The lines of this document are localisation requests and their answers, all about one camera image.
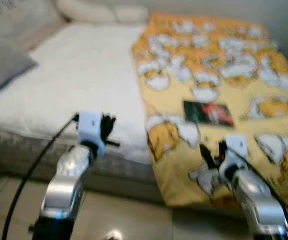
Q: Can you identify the orange cartoon print blanket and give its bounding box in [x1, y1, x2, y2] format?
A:
[131, 12, 288, 211]

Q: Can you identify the grey pillow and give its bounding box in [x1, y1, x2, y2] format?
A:
[0, 37, 38, 103]

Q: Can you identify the grey bed base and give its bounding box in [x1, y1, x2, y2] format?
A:
[0, 160, 164, 203]

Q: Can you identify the white quilted mattress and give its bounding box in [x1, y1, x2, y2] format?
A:
[0, 20, 157, 171]

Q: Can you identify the beige bolster cushion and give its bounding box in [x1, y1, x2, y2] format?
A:
[55, 0, 149, 25]

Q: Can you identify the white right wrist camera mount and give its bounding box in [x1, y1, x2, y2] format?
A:
[225, 134, 248, 168]

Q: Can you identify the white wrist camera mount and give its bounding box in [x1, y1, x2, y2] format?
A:
[77, 111, 106, 157]
[225, 134, 248, 168]

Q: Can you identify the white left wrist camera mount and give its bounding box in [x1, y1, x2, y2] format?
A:
[77, 111, 106, 157]

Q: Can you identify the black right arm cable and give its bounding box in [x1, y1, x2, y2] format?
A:
[226, 147, 288, 240]

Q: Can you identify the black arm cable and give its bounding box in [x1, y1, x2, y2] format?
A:
[226, 147, 288, 240]
[1, 115, 79, 240]

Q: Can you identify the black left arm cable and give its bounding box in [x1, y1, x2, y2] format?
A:
[1, 115, 79, 240]

